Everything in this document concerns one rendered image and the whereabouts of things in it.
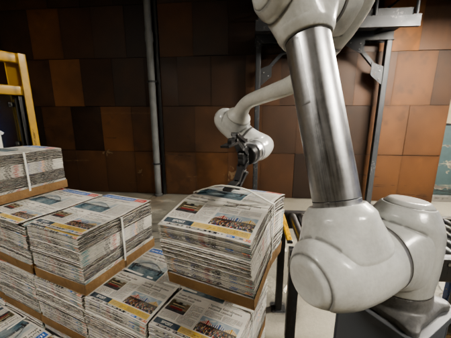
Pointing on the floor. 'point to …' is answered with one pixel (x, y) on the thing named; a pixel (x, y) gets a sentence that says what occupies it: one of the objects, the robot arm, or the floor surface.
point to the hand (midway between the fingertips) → (227, 167)
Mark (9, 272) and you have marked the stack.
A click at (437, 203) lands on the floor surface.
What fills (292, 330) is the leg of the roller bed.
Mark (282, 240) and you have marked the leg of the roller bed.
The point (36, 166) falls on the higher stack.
